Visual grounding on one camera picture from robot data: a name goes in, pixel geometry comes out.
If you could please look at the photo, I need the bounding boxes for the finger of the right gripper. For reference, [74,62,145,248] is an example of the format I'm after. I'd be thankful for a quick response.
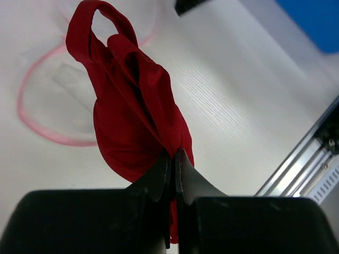
[174,0,208,16]

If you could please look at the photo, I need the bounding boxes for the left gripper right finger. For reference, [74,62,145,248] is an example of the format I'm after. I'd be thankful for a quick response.
[175,149,338,253]

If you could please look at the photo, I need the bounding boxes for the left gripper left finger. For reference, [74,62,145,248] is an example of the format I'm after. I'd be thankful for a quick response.
[1,152,172,253]

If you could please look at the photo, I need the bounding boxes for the red bra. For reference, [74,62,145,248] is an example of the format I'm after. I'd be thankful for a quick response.
[65,0,195,244]

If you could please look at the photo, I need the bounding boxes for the pink trimmed mesh laundry bag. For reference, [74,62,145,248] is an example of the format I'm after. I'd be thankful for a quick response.
[16,1,160,147]

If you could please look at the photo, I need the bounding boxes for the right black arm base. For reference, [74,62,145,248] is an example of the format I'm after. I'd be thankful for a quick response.
[315,110,338,155]

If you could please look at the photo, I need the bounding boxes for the blue plastic bin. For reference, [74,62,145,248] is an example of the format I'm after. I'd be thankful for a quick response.
[277,0,338,54]

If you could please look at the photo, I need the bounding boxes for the slotted grey cable duct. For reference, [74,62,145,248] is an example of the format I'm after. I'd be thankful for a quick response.
[309,166,338,205]

